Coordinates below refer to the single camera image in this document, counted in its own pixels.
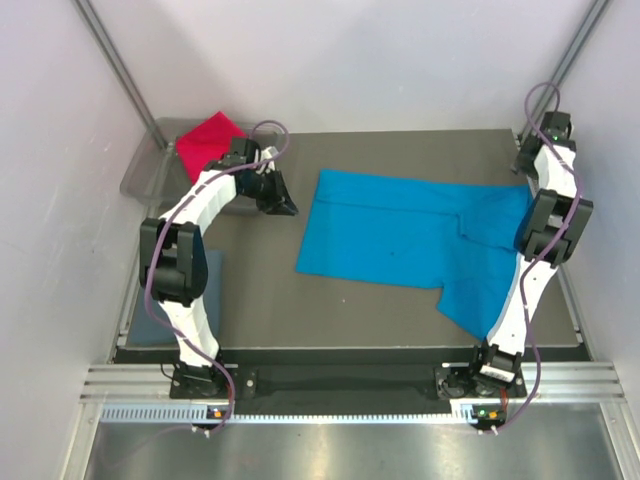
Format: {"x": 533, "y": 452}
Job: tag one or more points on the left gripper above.
{"x": 278, "y": 202}

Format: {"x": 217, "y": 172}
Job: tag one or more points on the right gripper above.
{"x": 519, "y": 162}

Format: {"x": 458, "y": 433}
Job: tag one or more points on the bright blue t-shirt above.
{"x": 459, "y": 239}

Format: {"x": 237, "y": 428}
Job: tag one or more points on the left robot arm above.
{"x": 173, "y": 268}

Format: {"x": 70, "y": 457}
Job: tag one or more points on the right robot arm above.
{"x": 547, "y": 238}

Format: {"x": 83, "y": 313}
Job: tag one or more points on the folded red t-shirt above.
{"x": 209, "y": 141}

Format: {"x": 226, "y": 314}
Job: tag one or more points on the clear grey plastic bin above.
{"x": 156, "y": 177}

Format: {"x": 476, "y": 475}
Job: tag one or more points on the folded dark blue t-shirt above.
{"x": 145, "y": 332}

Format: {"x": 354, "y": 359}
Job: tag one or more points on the right corner aluminium post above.
{"x": 595, "y": 12}

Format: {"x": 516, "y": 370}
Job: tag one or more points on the corner aluminium post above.
{"x": 595, "y": 12}
{"x": 109, "y": 50}

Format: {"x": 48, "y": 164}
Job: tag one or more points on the left corner aluminium post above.
{"x": 109, "y": 50}

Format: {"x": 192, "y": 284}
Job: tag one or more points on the aluminium rail frame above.
{"x": 550, "y": 382}

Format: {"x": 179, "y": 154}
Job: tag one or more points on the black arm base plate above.
{"x": 430, "y": 381}

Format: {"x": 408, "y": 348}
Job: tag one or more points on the slotted cable duct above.
{"x": 203, "y": 414}

